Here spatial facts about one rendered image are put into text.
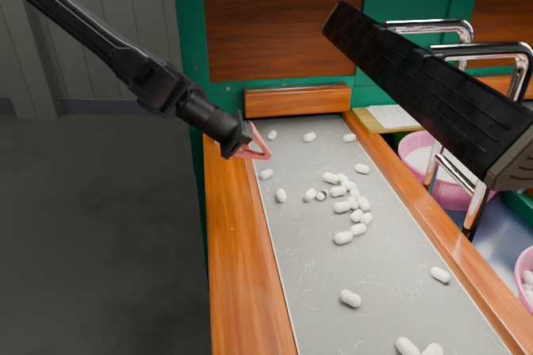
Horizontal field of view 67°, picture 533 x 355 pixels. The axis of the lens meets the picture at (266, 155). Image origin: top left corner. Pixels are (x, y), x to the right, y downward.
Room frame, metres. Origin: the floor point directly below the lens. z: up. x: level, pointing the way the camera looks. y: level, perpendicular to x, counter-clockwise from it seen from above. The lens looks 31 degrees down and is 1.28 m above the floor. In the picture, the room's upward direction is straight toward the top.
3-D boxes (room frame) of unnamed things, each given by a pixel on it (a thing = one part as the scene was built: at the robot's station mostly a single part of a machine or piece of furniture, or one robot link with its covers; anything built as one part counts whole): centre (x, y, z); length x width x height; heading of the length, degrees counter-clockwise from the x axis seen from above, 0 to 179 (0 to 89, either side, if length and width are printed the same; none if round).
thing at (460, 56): (0.64, -0.29, 0.90); 0.20 x 0.19 x 0.45; 9
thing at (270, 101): (1.06, -0.09, 0.83); 0.30 x 0.06 x 0.07; 99
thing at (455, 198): (0.84, -0.46, 0.72); 0.27 x 0.27 x 0.10
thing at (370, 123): (1.06, -0.43, 0.77); 0.33 x 0.15 x 0.01; 99
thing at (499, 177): (0.63, -0.21, 1.08); 0.62 x 0.08 x 0.07; 9
